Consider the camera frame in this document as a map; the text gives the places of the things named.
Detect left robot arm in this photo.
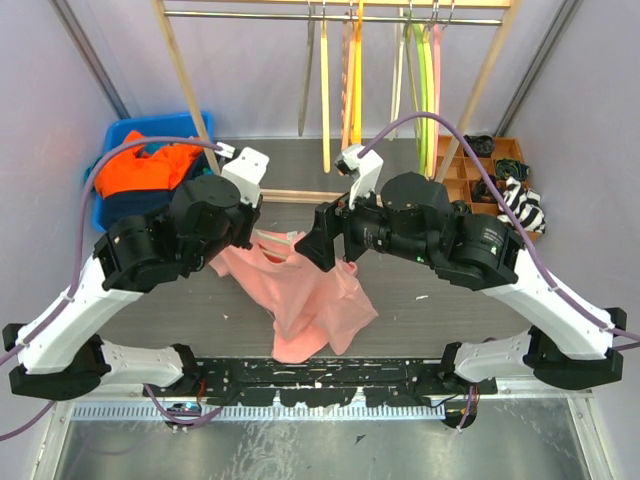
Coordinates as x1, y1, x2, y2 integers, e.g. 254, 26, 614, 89
2, 175, 262, 401

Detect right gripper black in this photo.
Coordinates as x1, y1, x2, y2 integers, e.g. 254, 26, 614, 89
293, 174, 435, 271

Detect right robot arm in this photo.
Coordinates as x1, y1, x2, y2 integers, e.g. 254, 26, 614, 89
295, 172, 626, 394

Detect pale yellow hanger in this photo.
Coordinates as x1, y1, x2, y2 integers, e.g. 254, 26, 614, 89
320, 20, 331, 174

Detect pink t shirt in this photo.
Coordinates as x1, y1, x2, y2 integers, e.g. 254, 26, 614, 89
209, 232, 378, 363

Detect rolled dark sock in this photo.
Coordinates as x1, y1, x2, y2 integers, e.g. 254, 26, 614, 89
470, 174, 502, 203
451, 200, 472, 215
495, 158, 530, 182
464, 135, 496, 158

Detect wooden clothes rack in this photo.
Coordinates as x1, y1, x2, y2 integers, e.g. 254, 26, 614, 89
151, 0, 524, 205

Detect cream hanger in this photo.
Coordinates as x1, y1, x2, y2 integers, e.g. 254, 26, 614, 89
252, 229, 298, 263

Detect blue plastic bin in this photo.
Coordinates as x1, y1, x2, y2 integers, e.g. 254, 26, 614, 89
91, 113, 212, 231

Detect grey hanger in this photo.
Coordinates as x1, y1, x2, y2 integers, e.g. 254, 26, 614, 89
297, 1, 315, 137

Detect light orange hanger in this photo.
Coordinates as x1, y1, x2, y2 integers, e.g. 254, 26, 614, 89
341, 22, 355, 150

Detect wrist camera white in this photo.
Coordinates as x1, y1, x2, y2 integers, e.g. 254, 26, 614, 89
221, 147, 270, 209
334, 144, 383, 210

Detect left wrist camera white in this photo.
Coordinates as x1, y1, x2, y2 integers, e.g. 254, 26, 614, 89
221, 147, 270, 209

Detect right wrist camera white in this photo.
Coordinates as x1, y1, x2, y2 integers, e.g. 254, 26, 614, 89
334, 144, 383, 210

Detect navy garment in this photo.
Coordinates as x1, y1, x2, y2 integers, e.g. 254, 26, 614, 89
95, 180, 187, 231

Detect orange garment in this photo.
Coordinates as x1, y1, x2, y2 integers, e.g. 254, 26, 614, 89
94, 141, 208, 199

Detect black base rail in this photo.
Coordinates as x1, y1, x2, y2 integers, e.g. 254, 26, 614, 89
152, 357, 470, 408

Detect white hanger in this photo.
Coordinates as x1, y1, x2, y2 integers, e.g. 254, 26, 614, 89
390, 22, 404, 122

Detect yellow green hanger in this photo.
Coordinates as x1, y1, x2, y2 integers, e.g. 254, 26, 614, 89
423, 27, 435, 179

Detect black white striped cloth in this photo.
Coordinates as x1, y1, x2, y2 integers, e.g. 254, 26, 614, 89
502, 177, 546, 234

